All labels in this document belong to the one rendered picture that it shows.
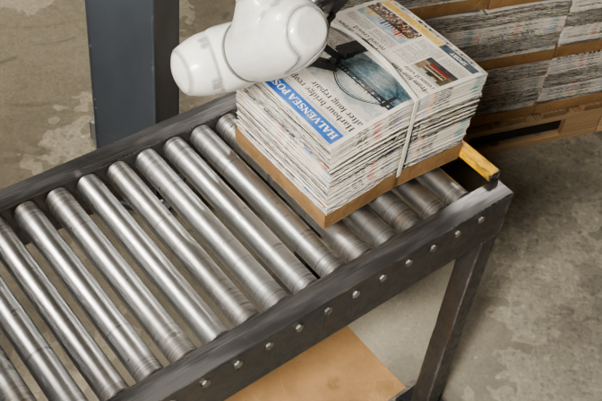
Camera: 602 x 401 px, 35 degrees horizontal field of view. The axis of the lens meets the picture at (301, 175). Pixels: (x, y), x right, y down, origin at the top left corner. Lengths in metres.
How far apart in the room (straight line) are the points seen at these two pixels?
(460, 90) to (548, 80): 1.32
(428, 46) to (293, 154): 0.34
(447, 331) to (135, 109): 1.04
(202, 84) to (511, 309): 1.54
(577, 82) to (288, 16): 1.96
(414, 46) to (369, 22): 0.10
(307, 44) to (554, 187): 1.93
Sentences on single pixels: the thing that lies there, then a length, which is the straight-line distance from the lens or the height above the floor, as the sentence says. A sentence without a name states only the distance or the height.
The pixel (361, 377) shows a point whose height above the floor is 0.00.
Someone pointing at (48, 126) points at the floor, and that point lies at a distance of 3.19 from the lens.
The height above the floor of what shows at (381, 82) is 1.04.
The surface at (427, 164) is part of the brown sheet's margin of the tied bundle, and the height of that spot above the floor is 0.84.
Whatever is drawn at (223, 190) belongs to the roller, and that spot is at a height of 0.80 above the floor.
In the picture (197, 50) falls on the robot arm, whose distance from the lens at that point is 1.50.
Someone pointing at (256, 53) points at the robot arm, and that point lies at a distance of 1.40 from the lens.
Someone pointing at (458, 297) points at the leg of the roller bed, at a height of 0.49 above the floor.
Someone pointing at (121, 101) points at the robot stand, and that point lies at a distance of 2.67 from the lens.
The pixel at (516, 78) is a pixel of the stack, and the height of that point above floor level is 0.32.
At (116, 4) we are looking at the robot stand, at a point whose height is 0.70.
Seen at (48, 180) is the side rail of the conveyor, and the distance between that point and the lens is 1.89.
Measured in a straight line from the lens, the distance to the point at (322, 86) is 1.73.
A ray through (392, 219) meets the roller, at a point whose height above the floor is 0.78.
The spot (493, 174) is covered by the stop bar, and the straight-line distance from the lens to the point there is 1.96.
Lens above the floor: 2.14
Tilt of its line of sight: 45 degrees down
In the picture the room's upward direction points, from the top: 7 degrees clockwise
